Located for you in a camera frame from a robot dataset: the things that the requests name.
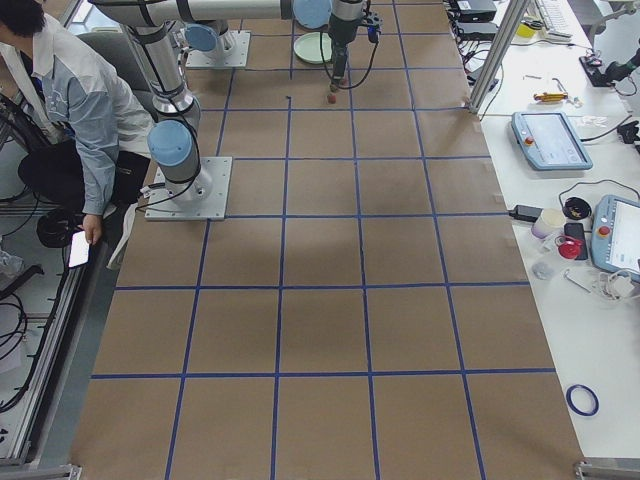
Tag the red round object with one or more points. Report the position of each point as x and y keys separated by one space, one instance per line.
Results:
x=568 y=247

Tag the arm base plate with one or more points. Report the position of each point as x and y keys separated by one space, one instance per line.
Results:
x=206 y=198
x=209 y=50

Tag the aluminium frame post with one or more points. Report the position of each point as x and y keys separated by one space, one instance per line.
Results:
x=506 y=31

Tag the blue tape roll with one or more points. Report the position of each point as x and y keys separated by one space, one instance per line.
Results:
x=582 y=400

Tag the grey office chair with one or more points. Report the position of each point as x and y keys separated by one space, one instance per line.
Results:
x=114 y=48

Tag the teach pendant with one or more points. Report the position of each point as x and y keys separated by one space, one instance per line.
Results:
x=615 y=236
x=549 y=141

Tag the black smartphone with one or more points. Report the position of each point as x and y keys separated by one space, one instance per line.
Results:
x=79 y=250

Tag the person in grey jacket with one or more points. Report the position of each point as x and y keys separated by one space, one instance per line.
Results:
x=78 y=89

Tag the person's hand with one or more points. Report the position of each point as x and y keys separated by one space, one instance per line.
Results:
x=93 y=228

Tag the white cup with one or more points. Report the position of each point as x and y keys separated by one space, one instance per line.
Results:
x=550 y=220

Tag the near teach pendant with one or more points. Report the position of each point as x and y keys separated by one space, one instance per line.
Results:
x=615 y=236

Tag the black power adapter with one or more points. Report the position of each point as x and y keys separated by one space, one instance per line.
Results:
x=525 y=213

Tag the light green plate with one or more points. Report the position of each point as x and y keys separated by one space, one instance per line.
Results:
x=313 y=48

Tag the far teach pendant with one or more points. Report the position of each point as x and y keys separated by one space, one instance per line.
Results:
x=549 y=141

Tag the yellow tool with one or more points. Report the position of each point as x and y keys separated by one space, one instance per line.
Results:
x=550 y=97

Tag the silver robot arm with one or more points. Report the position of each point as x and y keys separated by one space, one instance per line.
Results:
x=173 y=141
x=314 y=16

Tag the white charger with cable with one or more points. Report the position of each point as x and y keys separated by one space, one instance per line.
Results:
x=617 y=286

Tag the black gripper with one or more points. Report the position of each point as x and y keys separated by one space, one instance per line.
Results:
x=342 y=34

